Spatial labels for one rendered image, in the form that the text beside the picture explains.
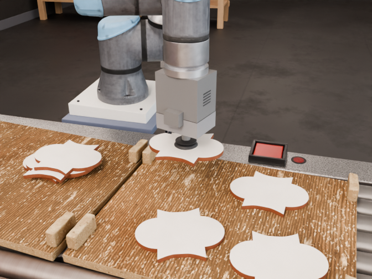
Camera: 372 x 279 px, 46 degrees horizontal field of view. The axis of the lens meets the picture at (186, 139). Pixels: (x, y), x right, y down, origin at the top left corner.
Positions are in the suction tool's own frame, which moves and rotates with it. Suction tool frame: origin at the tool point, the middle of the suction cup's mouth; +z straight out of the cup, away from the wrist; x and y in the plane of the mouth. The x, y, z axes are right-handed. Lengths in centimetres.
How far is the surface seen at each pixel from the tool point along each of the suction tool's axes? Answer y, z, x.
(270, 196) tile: 16.2, 5.4, 2.3
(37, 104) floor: -244, 99, 153
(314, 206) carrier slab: 23.3, 6.3, 4.6
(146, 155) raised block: -9.5, 4.1, 0.3
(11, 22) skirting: -502, 93, 326
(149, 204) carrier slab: -0.8, 6.2, -10.3
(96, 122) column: -42.5, 12.8, 20.0
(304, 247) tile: 25.5, 5.4, -7.3
